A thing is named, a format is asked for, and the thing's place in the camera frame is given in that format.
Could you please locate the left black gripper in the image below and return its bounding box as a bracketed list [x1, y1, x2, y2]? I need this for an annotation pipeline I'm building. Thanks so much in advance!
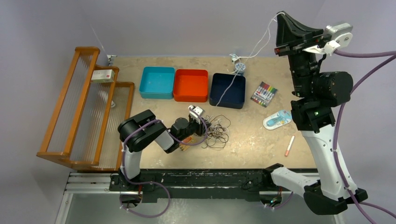
[178, 117, 211, 142]

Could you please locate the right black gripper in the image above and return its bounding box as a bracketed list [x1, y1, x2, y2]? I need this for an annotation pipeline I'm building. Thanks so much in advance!
[275, 11, 325, 98]

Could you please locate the white thin cable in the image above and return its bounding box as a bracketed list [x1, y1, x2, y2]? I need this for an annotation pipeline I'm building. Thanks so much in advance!
[215, 12, 287, 107]

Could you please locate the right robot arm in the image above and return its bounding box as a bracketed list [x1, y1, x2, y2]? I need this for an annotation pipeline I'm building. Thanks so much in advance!
[262, 11, 368, 215]

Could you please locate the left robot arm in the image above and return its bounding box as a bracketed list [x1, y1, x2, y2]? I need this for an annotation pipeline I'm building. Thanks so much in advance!
[118, 105, 211, 191]

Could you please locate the orange plastic bin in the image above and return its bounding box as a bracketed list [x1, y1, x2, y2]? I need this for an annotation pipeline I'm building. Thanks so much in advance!
[173, 69, 208, 103]

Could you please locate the dark blue plastic bin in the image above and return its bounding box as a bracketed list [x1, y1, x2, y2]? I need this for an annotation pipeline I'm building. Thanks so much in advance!
[209, 73, 246, 109]

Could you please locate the teal plastic bin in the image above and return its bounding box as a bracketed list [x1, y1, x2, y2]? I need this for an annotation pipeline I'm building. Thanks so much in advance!
[139, 66, 176, 99]

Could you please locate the small grey clip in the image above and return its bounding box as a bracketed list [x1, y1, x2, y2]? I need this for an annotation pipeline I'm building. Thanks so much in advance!
[229, 54, 240, 64]

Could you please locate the blue white tape roll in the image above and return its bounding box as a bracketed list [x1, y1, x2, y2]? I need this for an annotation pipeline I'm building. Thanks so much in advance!
[234, 62, 246, 76]

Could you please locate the colour marker pack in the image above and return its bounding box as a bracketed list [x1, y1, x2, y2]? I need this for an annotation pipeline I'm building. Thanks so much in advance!
[250, 82, 277, 107]

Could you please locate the blue packaged tool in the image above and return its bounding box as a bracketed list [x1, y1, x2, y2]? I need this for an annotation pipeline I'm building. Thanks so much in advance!
[262, 110, 292, 130]

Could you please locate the pink white pen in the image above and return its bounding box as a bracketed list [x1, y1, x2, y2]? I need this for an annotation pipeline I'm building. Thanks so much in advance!
[284, 135, 295, 157]

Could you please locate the white red small box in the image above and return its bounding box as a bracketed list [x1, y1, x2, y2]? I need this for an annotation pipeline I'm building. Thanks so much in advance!
[91, 70, 115, 83]

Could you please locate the wooden rack shelf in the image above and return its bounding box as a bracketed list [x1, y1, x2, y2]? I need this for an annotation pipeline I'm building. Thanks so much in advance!
[36, 47, 134, 172]

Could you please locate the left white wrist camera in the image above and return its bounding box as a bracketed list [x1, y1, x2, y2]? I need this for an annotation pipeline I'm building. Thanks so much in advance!
[188, 105, 205, 122]

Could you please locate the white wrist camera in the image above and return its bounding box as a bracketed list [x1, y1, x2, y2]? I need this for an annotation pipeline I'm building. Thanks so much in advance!
[303, 22, 353, 56]
[188, 105, 205, 122]

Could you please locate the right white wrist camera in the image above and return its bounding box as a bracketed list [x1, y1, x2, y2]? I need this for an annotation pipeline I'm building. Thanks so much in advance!
[303, 22, 353, 56]

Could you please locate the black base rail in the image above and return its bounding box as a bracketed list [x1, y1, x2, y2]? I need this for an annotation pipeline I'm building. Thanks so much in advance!
[109, 168, 279, 203]

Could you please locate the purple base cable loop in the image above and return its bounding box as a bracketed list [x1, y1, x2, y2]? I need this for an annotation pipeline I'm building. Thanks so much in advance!
[119, 181, 172, 218]

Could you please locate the aluminium frame rail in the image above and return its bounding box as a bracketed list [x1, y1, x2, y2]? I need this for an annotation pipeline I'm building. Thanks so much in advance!
[63, 172, 310, 197]

